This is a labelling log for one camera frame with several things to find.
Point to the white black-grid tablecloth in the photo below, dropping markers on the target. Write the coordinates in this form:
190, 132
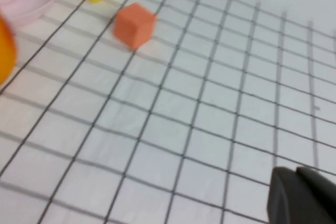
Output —
157, 129

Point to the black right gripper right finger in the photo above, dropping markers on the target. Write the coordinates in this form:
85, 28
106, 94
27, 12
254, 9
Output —
320, 182

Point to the orange fruit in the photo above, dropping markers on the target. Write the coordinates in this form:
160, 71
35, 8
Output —
6, 51

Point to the orange foam cube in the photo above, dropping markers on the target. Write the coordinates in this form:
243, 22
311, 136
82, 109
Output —
134, 26

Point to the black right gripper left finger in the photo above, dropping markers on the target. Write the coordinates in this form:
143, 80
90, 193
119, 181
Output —
294, 200

